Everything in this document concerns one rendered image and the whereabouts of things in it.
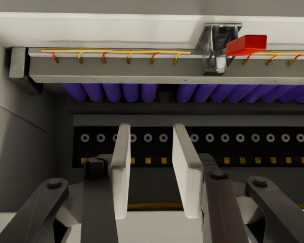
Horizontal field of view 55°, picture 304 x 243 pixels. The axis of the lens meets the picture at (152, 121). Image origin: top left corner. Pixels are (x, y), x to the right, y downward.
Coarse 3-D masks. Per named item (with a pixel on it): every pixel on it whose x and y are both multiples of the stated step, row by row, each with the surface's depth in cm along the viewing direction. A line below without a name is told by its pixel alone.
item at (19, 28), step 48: (0, 0) 20; (48, 0) 20; (96, 0) 21; (144, 0) 21; (192, 0) 21; (240, 0) 21; (288, 0) 21; (0, 48) 24; (144, 48) 25; (192, 48) 25; (288, 48) 26; (0, 96) 24; (48, 96) 37
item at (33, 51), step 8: (32, 48) 25; (40, 48) 25; (48, 48) 25; (56, 48) 25; (64, 48) 25; (72, 48) 25; (80, 48) 25; (88, 48) 25; (96, 48) 25; (104, 48) 25; (112, 48) 25; (120, 48) 25; (128, 48) 25; (40, 56) 25; (48, 56) 25; (56, 56) 25; (64, 56) 25; (72, 56) 25; (80, 56) 25; (88, 56) 25; (96, 56) 25; (112, 56) 25; (120, 56) 25; (136, 56) 26; (144, 56) 26; (160, 56) 26; (168, 56) 26; (184, 56) 26; (192, 56) 26; (200, 56) 26; (240, 56) 26; (256, 56) 26; (264, 56) 26; (272, 56) 26; (280, 56) 26; (288, 56) 26
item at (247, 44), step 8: (240, 40) 16; (248, 40) 15; (256, 40) 15; (264, 40) 16; (224, 48) 20; (232, 48) 18; (240, 48) 16; (248, 48) 16; (256, 48) 16; (264, 48) 16; (216, 56) 22; (224, 56) 22; (216, 64) 22; (224, 64) 22
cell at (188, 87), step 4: (180, 84) 31; (184, 84) 29; (188, 84) 29; (192, 84) 29; (196, 84) 29; (180, 88) 31; (184, 88) 30; (188, 88) 30; (192, 88) 30; (176, 92) 34; (180, 92) 32; (184, 92) 31; (188, 92) 31; (192, 92) 31; (176, 96) 35; (180, 96) 33; (184, 96) 32; (188, 96) 33; (180, 100) 34; (184, 100) 34; (188, 100) 35
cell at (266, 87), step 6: (264, 84) 30; (270, 84) 29; (276, 84) 29; (252, 90) 32; (258, 90) 31; (264, 90) 31; (270, 90) 31; (246, 96) 34; (252, 96) 33; (258, 96) 33; (252, 102) 35
